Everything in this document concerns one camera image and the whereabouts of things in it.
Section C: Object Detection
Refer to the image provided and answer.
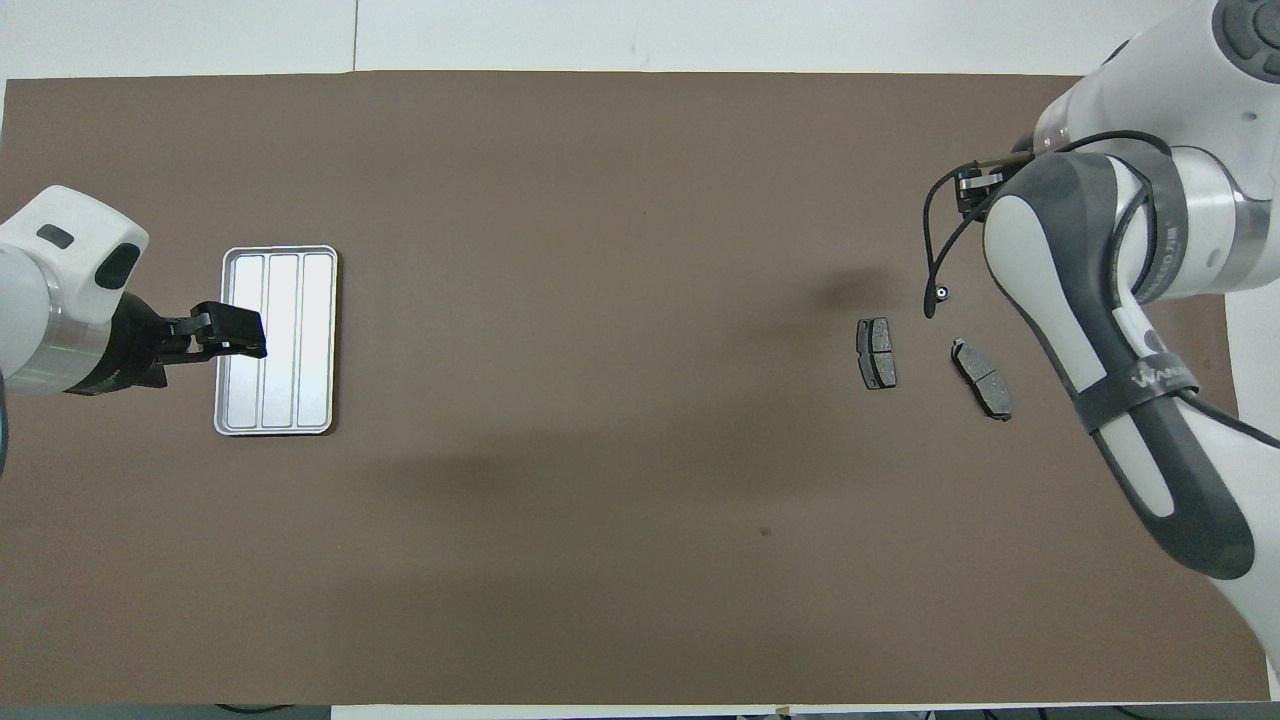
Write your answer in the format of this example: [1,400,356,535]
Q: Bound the long dark brake pad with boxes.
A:
[950,338,1014,422]

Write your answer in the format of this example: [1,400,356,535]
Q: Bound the short dark brake pad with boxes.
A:
[856,317,898,391]

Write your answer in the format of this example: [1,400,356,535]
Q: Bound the brown table mat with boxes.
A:
[0,70,1273,707]

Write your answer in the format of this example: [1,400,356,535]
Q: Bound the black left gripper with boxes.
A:
[65,290,269,397]

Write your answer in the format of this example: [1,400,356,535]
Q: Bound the silver metal tray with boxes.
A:
[213,245,339,437]

